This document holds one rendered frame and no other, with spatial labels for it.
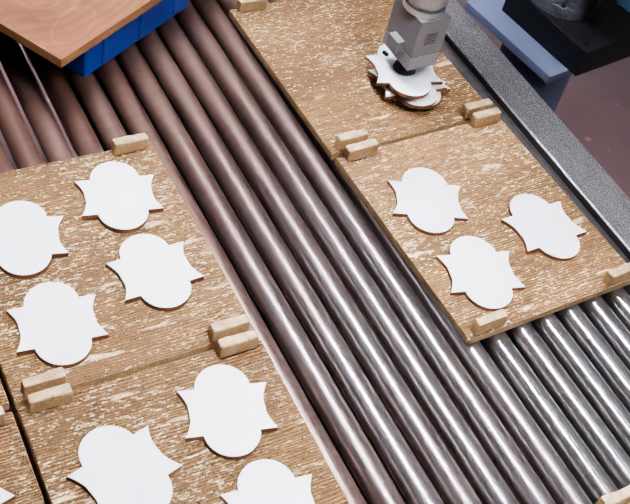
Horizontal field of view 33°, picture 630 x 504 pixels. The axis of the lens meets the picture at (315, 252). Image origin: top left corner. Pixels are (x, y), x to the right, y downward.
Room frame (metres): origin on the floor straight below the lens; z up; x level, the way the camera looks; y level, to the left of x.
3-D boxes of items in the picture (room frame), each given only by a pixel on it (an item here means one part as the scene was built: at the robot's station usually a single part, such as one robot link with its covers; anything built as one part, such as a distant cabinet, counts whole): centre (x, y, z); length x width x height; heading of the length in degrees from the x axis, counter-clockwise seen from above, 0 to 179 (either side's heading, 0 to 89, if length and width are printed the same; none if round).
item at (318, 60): (1.62, 0.01, 0.93); 0.41 x 0.35 x 0.02; 40
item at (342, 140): (1.38, -0.01, 0.95); 0.06 x 0.02 x 0.03; 130
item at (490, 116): (1.54, -0.23, 0.95); 0.06 x 0.02 x 0.03; 131
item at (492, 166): (1.30, -0.26, 0.93); 0.41 x 0.35 x 0.02; 41
